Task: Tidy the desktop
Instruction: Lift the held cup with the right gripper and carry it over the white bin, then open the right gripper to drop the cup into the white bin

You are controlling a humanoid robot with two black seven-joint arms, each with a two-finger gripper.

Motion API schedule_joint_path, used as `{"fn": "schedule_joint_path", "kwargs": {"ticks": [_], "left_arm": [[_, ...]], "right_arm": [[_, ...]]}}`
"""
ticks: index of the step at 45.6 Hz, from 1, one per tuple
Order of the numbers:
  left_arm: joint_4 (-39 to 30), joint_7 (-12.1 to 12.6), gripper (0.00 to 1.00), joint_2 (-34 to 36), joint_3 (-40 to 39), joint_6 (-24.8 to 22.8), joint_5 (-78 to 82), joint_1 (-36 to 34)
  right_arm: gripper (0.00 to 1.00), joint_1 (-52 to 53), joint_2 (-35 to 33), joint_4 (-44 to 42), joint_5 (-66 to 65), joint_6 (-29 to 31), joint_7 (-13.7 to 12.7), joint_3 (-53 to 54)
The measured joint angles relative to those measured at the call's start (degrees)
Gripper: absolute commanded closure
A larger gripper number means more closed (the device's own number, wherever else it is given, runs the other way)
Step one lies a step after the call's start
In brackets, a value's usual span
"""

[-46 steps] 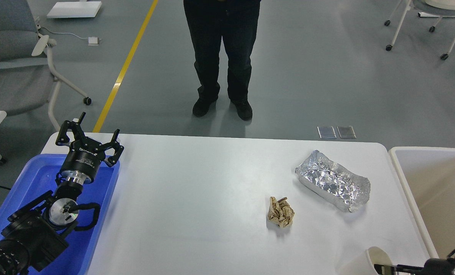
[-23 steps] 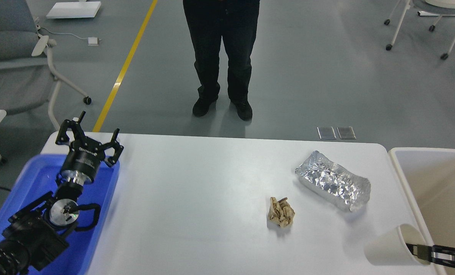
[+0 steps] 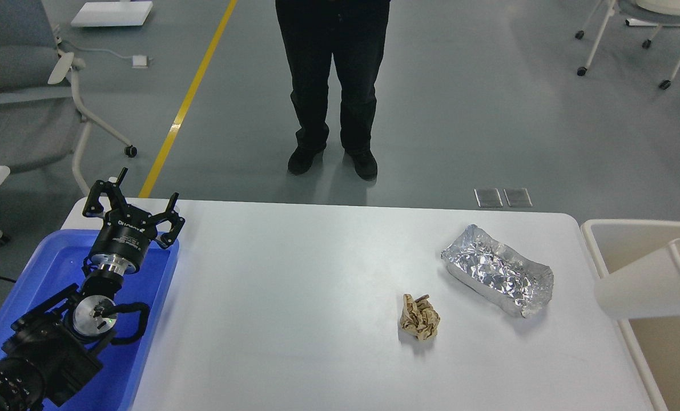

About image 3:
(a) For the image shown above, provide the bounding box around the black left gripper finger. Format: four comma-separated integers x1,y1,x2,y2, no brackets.
83,167,130,220
140,192,185,249

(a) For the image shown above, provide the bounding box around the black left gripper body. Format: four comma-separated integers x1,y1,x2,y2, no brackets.
91,207,157,274

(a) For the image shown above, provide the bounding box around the white paper cup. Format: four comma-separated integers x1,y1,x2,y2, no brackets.
594,237,680,320

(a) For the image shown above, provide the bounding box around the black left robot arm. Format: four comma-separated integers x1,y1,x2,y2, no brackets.
0,167,185,410

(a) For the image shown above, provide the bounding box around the blue plastic bin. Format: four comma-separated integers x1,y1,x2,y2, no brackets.
0,229,179,411

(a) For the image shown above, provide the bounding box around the grey office chair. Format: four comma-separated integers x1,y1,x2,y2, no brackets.
0,1,137,194

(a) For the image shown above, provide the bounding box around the white power adapter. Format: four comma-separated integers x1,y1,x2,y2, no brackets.
131,55,149,69

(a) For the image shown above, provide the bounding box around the person in black clothes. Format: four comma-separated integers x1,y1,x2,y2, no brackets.
275,0,392,182

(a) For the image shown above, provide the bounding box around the crumpled brown paper ball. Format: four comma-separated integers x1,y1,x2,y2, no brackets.
398,293,441,341

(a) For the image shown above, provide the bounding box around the crumpled aluminium foil tray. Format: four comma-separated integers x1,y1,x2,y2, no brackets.
440,224,554,319

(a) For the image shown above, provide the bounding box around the left metal floor plate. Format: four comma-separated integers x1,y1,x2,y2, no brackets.
474,188,504,208

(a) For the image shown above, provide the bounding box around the metal floor plate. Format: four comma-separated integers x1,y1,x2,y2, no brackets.
504,188,533,208
474,188,504,208

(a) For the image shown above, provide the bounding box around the right metal floor plate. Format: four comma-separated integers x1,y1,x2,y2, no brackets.
504,188,533,208

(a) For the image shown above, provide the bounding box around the beige plastic bin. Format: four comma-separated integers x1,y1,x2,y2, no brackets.
581,219,680,410

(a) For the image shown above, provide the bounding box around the white chair with castors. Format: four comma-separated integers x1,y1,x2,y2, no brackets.
574,0,680,91

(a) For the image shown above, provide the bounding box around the white adapter cable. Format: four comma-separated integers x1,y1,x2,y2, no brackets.
54,35,135,61

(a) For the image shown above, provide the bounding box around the white flat base plate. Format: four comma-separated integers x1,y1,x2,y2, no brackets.
70,1,154,27

